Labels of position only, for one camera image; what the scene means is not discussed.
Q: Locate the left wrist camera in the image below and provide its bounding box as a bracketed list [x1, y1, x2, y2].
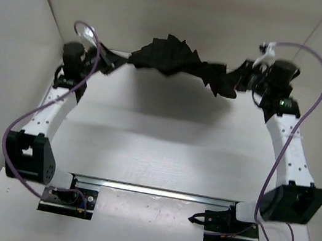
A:
[82, 26, 96, 46]

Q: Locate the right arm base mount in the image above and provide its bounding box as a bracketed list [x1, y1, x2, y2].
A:
[188, 205, 260, 241]

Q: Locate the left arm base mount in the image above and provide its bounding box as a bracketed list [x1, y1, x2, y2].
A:
[37, 174, 100, 221]

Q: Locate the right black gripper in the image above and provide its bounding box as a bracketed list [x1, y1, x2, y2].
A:
[218, 58, 276, 101]

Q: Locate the black pleated skirt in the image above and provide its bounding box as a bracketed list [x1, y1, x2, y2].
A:
[116, 34, 237, 99]

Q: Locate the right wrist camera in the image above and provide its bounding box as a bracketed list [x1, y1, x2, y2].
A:
[253, 42, 277, 67]

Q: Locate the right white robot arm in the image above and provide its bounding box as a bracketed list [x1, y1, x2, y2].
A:
[223, 60, 322, 234]

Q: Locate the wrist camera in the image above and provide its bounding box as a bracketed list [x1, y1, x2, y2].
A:
[253, 42, 277, 67]
[82, 26, 96, 46]

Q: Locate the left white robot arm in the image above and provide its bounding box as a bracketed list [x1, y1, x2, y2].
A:
[5, 42, 125, 203]

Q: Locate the front aluminium table rail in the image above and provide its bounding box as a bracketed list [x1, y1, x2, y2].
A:
[76, 175, 234, 208]

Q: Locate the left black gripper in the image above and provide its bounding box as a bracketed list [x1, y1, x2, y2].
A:
[82, 38, 135, 83]

